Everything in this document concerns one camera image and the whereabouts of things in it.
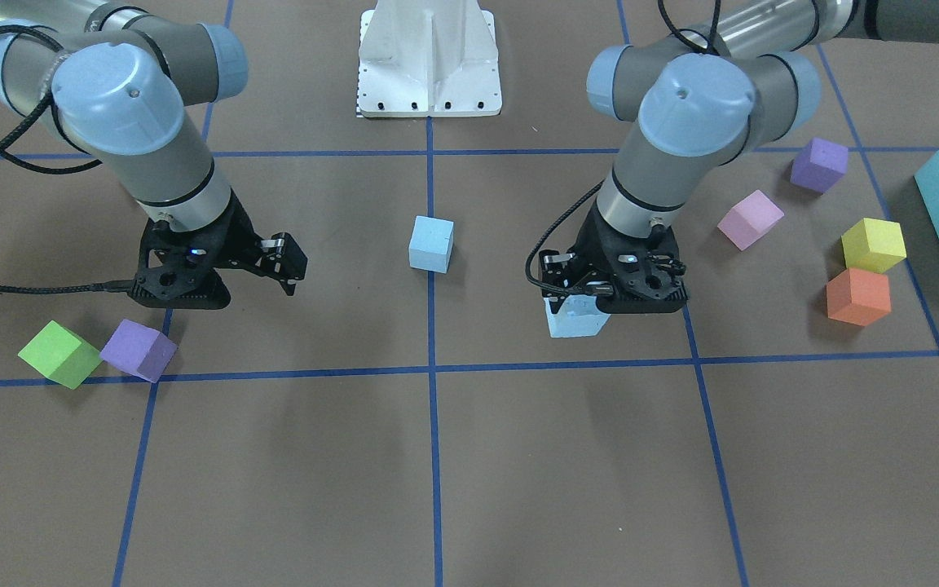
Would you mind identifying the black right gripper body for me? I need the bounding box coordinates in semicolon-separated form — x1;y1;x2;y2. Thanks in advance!
127;194;275;311

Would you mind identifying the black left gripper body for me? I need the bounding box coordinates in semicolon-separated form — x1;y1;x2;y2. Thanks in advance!
567;204;690;315

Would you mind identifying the light blue block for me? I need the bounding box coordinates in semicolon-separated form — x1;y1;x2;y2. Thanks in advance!
408;216;455;274
543;296;611;338

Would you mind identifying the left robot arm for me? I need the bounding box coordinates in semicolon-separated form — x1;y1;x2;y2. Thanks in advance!
525;1;939;317

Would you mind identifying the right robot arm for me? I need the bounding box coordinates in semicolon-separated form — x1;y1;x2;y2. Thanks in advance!
0;1;308;311

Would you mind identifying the purple foam block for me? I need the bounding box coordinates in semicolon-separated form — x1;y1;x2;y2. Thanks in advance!
99;319;178;383
789;137;849;193

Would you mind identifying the lilac foam block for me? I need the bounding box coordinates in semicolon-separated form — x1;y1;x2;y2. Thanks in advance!
716;190;785;250

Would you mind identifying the green foam block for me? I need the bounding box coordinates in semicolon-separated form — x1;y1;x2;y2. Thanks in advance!
16;320;102;390

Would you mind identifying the orange foam block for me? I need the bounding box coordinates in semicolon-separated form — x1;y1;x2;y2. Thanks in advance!
825;267;892;327

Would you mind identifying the yellow foam block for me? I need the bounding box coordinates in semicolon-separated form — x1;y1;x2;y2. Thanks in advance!
840;217;908;274

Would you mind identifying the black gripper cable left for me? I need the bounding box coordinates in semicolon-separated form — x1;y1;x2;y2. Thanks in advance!
525;181;606;288

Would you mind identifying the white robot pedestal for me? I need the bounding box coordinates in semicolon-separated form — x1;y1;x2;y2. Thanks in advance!
355;1;503;119

